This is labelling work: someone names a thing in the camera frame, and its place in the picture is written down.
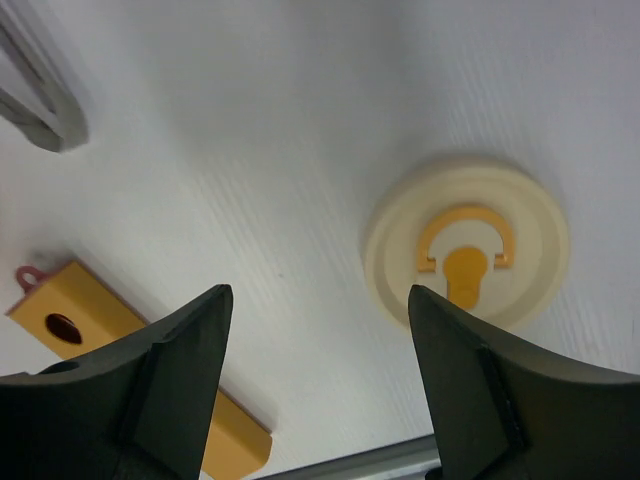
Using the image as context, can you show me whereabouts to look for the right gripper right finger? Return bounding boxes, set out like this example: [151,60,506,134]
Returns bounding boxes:
[408,285,639,479]

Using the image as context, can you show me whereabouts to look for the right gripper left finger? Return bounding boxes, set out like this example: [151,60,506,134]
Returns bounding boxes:
[1,285,233,479]

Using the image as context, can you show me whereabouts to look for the metal serving tongs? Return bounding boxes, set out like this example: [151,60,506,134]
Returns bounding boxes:
[1,1,90,153]

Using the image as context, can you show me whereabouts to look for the yellow rectangular cutlery case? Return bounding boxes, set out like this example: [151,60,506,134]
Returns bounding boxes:
[6,261,272,479]

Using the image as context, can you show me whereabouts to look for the cream round bowl lid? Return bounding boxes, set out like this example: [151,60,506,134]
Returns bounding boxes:
[361,155,570,330]

